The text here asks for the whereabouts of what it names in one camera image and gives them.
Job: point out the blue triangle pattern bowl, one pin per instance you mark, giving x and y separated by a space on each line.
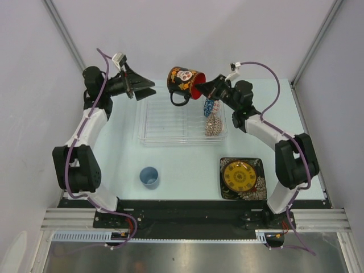
211 107

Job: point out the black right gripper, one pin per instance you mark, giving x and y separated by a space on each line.
206 88

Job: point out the black skull mug red inside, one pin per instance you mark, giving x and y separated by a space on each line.
183 81

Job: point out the aluminium frame rail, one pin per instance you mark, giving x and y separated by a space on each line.
64 33

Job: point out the black yellow square plate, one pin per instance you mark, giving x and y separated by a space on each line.
242 179

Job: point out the white slotted cable duct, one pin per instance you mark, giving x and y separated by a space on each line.
90 236

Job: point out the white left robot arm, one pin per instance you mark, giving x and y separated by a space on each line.
76 166

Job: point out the brown lattice pattern bowl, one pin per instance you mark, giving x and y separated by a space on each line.
213 126

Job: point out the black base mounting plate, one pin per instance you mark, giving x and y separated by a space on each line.
249 214

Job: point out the light blue cup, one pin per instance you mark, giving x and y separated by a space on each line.
149 177

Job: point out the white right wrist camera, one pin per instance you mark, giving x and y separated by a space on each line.
234 74

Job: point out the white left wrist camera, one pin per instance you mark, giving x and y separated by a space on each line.
119 59

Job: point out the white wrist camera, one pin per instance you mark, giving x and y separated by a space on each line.
119 59
234 74

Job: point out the white wire dish rack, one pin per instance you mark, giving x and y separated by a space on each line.
163 124

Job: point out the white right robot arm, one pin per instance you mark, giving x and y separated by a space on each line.
295 158

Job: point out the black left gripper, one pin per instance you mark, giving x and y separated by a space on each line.
130 81

